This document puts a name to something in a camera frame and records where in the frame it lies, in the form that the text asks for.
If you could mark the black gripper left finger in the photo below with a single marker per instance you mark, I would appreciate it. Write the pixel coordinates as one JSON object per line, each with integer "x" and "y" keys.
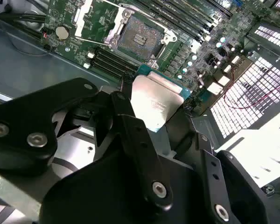
{"x": 25, "y": 116}

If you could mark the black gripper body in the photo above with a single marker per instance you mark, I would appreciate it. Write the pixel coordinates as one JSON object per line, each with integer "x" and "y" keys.
{"x": 95, "y": 193}

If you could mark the metal socket cover frame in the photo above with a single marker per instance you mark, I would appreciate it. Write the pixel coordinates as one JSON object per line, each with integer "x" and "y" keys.
{"x": 84, "y": 18}

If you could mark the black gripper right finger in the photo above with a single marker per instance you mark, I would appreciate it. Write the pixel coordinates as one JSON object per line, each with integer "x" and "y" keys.
{"x": 240, "y": 186}

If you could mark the silver CPU with green edge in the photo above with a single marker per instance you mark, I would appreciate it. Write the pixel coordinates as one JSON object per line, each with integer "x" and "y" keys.
{"x": 154, "y": 98}

